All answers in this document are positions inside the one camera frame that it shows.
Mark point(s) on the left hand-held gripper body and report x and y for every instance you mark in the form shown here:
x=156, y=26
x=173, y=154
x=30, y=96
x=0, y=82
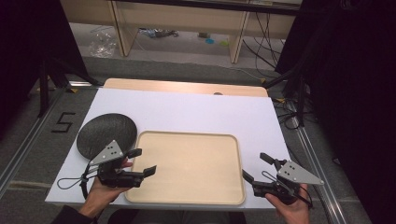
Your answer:
x=109, y=153

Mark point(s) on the yellow tape piece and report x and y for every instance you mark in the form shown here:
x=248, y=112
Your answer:
x=74, y=90
x=280, y=100

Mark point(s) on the light wooden table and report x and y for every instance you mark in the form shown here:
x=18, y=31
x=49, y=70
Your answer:
x=174, y=86

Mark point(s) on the light wooden background desk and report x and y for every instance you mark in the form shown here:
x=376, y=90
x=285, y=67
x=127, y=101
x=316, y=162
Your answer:
x=186, y=18

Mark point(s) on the clear plastic bag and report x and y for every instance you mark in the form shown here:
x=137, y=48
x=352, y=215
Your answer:
x=101, y=45

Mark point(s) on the person's right hand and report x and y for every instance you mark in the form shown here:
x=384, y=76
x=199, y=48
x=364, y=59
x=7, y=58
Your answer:
x=292, y=213

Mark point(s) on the small blue disc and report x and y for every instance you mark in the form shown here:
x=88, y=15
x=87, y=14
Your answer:
x=209, y=40

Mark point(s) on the white table cover board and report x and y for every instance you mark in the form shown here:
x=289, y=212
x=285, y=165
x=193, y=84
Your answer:
x=202, y=115

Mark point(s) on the small green object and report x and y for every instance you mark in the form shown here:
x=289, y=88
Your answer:
x=224, y=43

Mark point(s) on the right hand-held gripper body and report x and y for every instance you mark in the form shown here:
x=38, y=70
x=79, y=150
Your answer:
x=295, y=174

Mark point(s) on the person's left hand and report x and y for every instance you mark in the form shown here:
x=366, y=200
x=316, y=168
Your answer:
x=99, y=196

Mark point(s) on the black curtain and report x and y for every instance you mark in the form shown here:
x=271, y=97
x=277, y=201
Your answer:
x=358, y=93
x=28, y=46

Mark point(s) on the black round textured plate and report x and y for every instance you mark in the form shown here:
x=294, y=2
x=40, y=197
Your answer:
x=106, y=130

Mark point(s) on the beige rectangular tray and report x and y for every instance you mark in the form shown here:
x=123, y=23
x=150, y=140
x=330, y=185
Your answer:
x=193, y=168

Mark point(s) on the black metal stand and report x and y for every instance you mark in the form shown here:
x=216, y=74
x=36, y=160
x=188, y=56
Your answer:
x=301, y=99
x=43, y=90

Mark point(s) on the aluminium floor rail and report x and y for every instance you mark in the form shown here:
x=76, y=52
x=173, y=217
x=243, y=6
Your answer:
x=18, y=158
x=327, y=196

